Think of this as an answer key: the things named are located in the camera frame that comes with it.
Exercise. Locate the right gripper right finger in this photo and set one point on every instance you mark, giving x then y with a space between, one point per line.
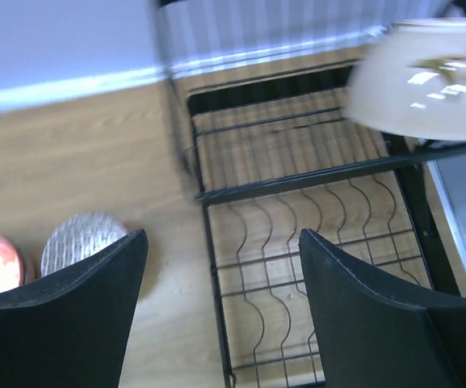
374 329

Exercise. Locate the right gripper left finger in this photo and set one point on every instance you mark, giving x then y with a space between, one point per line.
71 328

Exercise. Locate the brown lattice pattern bowl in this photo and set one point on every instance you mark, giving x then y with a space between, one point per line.
79 237

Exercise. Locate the beige bowl brown leaf pattern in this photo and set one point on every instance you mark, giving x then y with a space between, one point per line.
412 82

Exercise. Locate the black two-tier dish rack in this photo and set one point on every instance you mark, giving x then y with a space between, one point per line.
255 92

